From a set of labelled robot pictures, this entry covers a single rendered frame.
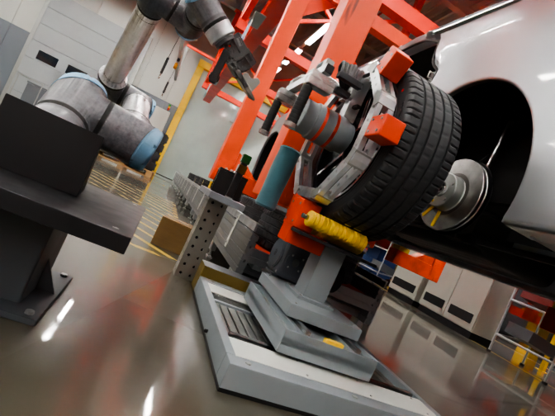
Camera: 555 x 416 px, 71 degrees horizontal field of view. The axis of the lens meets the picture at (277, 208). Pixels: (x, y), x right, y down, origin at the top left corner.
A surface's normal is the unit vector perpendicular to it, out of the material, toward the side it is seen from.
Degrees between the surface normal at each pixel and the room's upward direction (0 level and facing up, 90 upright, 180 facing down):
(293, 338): 90
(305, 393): 90
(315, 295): 90
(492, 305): 90
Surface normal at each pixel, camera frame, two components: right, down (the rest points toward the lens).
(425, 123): 0.38, -0.12
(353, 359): 0.29, 0.11
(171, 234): 0.07, 0.02
